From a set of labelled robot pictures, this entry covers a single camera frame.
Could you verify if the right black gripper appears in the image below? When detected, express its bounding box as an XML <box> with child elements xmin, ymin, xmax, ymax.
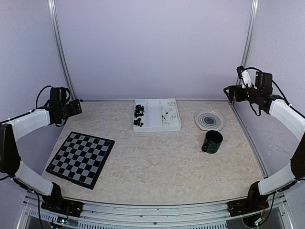
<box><xmin>224</xmin><ymin>84</ymin><xmax>262</xmax><ymax>103</ymax></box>

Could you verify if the black and silver chessboard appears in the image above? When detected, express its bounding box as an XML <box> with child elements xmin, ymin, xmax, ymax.
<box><xmin>46</xmin><ymin>132</ymin><xmax>115</xmax><ymax>190</ymax></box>

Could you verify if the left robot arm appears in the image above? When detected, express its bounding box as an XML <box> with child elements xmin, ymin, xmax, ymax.
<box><xmin>0</xmin><ymin>85</ymin><xmax>82</xmax><ymax>212</ymax></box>

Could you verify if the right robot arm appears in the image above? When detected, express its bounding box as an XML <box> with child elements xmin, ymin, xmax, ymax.
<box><xmin>224</xmin><ymin>66</ymin><xmax>305</xmax><ymax>212</ymax></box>

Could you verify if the white plate with rings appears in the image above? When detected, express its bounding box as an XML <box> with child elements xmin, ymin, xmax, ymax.
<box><xmin>194</xmin><ymin>110</ymin><xmax>225</xmax><ymax>131</ymax></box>

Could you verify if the dark green mug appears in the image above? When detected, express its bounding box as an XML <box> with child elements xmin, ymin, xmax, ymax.
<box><xmin>201</xmin><ymin>130</ymin><xmax>223</xmax><ymax>154</ymax></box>

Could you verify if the white plastic divided tray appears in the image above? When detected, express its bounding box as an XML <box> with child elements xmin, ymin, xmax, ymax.
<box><xmin>132</xmin><ymin>98</ymin><xmax>182</xmax><ymax>133</ymax></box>

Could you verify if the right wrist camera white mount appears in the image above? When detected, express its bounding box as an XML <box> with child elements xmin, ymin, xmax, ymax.
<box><xmin>236</xmin><ymin>66</ymin><xmax>252</xmax><ymax>89</ymax></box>

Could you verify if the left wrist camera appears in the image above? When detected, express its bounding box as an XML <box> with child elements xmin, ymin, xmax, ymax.
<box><xmin>50</xmin><ymin>87</ymin><xmax>70</xmax><ymax>103</ymax></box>

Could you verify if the right aluminium frame post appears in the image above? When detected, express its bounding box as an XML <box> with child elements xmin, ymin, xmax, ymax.
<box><xmin>241</xmin><ymin>0</ymin><xmax>259</xmax><ymax>67</ymax></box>

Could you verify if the aluminium frame post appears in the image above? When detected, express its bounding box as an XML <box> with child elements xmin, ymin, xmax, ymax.
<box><xmin>241</xmin><ymin>0</ymin><xmax>259</xmax><ymax>67</ymax></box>
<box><xmin>48</xmin><ymin>0</ymin><xmax>77</xmax><ymax>100</ymax></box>

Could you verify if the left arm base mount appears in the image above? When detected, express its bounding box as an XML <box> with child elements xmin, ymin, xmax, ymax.
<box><xmin>41</xmin><ymin>199</ymin><xmax>83</xmax><ymax>218</ymax></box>

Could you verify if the left aluminium frame post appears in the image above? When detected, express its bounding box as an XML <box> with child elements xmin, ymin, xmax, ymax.
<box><xmin>48</xmin><ymin>0</ymin><xmax>77</xmax><ymax>100</ymax></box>

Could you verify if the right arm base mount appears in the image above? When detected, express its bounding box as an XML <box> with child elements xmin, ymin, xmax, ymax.
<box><xmin>227</xmin><ymin>199</ymin><xmax>269</xmax><ymax>217</ymax></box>

